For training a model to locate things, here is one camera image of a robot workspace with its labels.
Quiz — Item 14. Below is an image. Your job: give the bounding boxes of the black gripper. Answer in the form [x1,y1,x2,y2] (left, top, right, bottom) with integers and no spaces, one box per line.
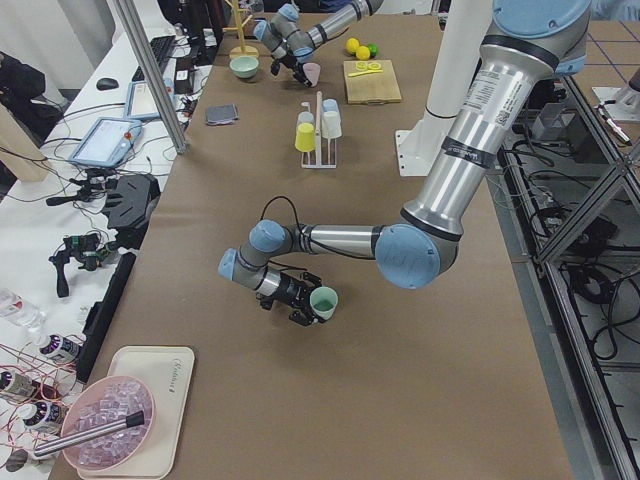
[270,54,314,87]
[256,272,323,326]

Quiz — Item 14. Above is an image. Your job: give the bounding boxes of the green plastic cup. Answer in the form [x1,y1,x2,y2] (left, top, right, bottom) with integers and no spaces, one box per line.
[309,286,339,321]

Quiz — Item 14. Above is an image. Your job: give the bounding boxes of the pink plastic cup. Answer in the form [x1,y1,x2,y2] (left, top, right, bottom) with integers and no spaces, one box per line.
[303,62,321,87]

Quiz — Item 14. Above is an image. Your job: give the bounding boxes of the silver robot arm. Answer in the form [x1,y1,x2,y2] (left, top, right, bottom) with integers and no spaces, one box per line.
[253,0,382,87]
[218,1,591,326]

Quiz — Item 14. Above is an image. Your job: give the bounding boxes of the grey plastic cup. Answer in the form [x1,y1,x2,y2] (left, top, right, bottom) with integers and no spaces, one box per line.
[297,111,315,126]

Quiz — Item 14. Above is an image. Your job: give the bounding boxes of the light blue plastic cup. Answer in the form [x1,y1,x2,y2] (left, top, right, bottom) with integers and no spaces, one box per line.
[322,98,339,113]

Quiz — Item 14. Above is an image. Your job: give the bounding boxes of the white plastic cup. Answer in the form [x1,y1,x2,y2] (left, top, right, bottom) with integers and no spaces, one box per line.
[321,111,342,139]

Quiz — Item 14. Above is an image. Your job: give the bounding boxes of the yellow plastic cup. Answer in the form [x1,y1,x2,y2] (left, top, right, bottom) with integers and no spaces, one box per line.
[295,122,315,153]

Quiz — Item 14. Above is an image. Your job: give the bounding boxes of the light green bowl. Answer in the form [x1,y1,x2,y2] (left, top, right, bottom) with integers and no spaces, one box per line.
[229,56,259,79]

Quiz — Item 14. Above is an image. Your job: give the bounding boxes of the wooden mug tree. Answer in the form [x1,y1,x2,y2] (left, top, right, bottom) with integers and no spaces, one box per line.
[223,0,259,59]

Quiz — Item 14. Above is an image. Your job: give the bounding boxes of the whole yellow lemon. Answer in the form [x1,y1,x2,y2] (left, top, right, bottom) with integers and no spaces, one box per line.
[345,37,371,60]

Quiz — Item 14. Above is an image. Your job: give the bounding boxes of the yellow plastic knife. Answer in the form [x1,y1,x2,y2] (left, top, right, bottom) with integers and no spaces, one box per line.
[347,69,383,78]

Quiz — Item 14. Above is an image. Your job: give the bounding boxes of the grey folded cloth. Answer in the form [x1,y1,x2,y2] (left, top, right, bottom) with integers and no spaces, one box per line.
[205,104,238,126]

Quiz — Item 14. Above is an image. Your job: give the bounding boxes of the wooden cutting board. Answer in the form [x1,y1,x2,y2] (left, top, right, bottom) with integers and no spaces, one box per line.
[343,60,402,105]

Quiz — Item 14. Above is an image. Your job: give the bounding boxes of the black keyboard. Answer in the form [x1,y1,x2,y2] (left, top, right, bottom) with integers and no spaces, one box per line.
[149,35,176,73]

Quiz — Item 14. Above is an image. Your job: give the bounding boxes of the blue teach pendant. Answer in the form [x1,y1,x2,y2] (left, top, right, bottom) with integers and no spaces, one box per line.
[67,117,143,168]
[124,80,160,120]

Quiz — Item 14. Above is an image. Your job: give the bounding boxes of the cream plastic tray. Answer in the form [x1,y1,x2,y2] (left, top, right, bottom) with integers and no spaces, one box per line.
[65,346,195,479]

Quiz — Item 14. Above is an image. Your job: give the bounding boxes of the black computer mouse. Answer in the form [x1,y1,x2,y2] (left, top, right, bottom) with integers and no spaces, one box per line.
[96,77,119,91]

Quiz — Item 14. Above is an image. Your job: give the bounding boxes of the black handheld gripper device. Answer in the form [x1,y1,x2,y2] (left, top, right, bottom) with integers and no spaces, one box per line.
[49,233,119,298]

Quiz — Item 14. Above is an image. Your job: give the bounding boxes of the pink bowl of ice cubes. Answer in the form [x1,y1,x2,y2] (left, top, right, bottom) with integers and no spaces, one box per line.
[61,375,155,471]

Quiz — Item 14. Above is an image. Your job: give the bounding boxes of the plastic water bottle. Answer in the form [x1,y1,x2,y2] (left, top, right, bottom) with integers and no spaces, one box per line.
[1,288,45,329]

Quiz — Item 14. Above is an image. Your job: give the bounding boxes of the white wire cup rack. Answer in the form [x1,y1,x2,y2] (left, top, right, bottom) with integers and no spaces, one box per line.
[296,91,339,169]

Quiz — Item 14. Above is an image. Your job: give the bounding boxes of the aluminium frame post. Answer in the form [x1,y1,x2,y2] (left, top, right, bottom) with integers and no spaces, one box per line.
[114,0,187,154]

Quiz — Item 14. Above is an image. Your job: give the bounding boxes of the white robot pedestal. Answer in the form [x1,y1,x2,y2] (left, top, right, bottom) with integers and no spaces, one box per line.
[395,0,492,176]

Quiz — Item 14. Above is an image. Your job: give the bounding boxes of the metal scoop handle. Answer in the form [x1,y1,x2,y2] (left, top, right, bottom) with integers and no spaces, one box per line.
[33,410,145,459]

